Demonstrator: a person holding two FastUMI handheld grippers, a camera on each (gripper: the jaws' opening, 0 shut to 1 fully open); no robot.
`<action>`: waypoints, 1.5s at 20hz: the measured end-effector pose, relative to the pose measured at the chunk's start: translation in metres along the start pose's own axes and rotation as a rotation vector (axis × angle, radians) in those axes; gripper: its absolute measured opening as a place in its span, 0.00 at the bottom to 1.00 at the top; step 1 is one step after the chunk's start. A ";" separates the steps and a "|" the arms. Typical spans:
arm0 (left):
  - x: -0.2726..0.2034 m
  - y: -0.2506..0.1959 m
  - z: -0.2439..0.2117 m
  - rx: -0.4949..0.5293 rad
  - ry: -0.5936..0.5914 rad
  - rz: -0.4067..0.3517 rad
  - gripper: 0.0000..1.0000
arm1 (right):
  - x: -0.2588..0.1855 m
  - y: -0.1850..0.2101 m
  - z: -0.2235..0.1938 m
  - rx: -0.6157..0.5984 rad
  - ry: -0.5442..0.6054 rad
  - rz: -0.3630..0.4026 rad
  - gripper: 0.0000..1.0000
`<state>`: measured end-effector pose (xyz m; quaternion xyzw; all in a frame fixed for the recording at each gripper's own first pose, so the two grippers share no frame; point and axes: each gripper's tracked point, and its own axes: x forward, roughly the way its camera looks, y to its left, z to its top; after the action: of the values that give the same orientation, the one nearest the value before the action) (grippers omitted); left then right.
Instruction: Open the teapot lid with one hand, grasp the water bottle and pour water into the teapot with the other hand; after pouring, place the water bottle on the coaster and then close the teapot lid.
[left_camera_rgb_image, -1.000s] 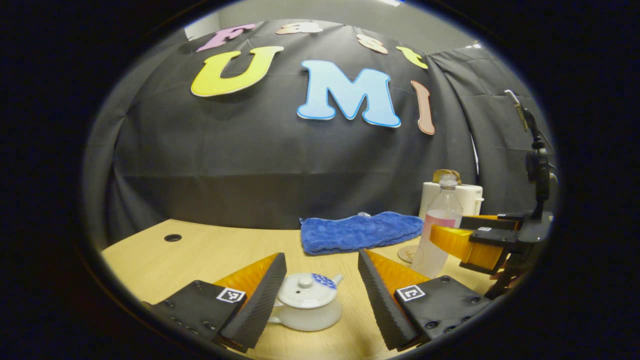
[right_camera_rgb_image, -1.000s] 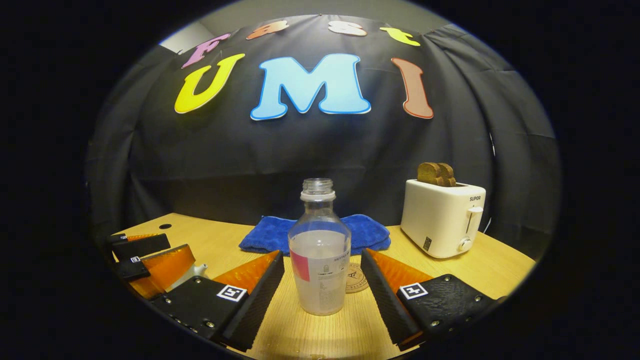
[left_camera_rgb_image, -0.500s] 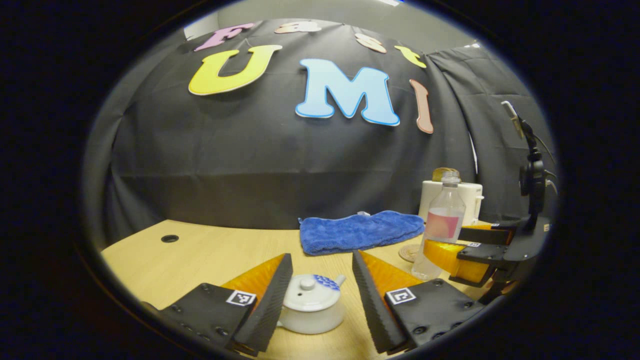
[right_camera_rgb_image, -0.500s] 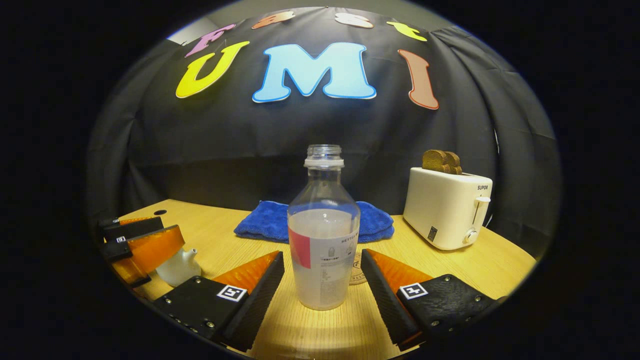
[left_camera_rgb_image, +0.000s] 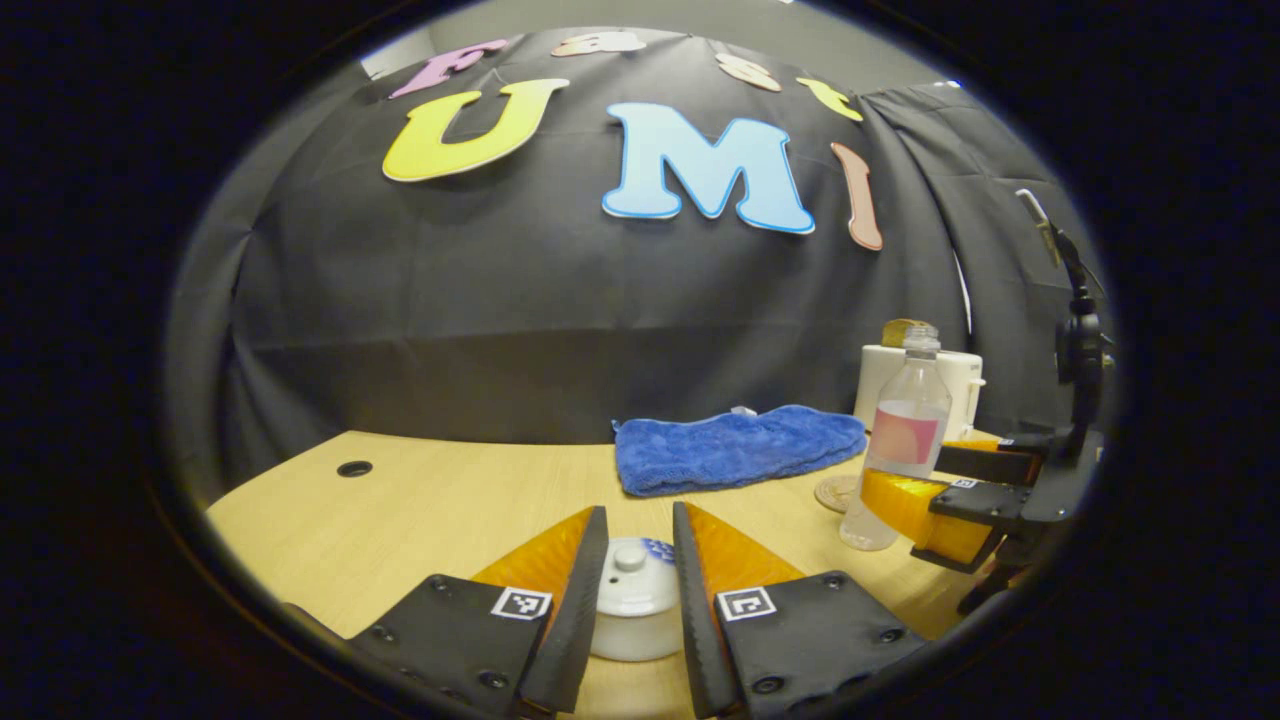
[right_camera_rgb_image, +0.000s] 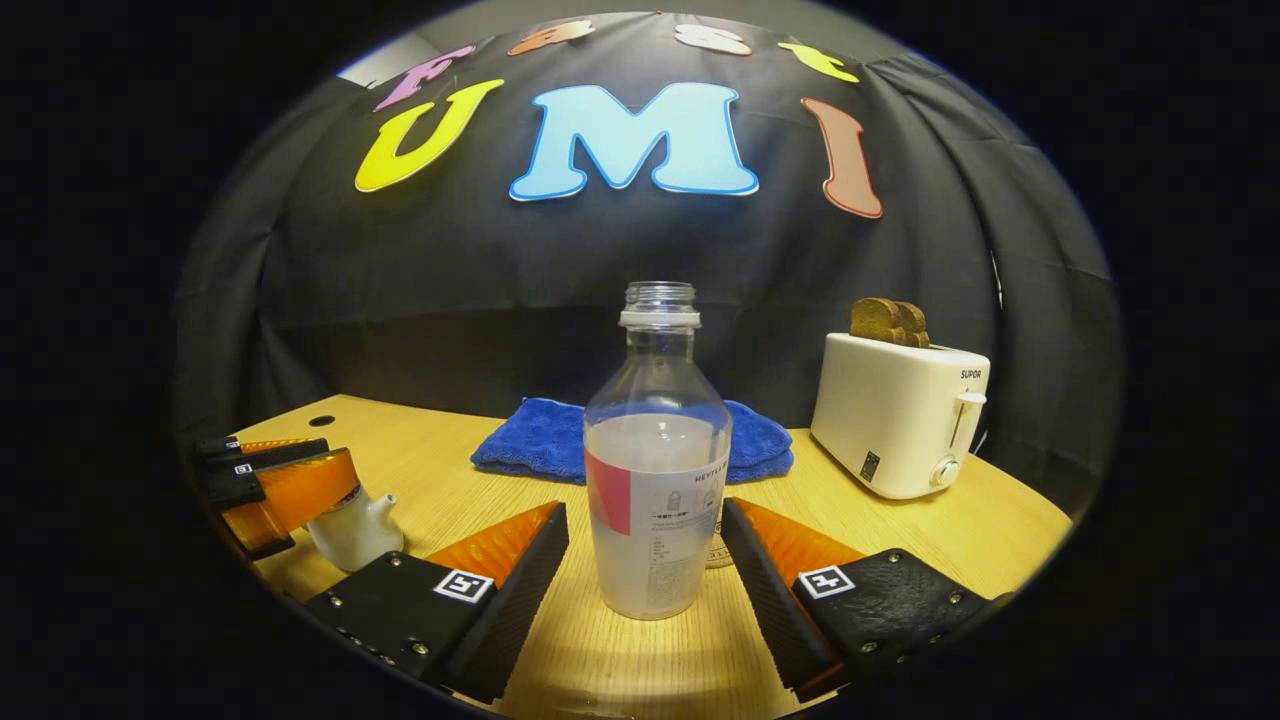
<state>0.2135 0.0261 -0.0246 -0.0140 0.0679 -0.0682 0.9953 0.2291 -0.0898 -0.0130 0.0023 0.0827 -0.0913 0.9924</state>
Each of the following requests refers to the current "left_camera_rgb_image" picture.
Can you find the blue towel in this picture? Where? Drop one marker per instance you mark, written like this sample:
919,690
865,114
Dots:
730,450

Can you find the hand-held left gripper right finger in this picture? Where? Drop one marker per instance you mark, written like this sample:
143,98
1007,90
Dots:
692,620

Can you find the brown bread slice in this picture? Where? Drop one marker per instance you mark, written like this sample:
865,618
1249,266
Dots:
900,332

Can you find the black backdrop cloth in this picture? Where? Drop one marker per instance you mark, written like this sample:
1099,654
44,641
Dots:
500,300

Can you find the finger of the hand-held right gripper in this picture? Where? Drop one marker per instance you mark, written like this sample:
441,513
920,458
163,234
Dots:
900,505
990,465

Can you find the white toaster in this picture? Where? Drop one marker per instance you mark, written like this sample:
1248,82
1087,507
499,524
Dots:
965,385

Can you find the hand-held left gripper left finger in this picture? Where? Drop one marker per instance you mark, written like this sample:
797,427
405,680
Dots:
575,620

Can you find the clear water bottle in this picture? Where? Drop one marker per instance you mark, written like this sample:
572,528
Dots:
905,440

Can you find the round brown coaster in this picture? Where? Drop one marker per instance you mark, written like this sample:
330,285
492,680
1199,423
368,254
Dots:
832,494

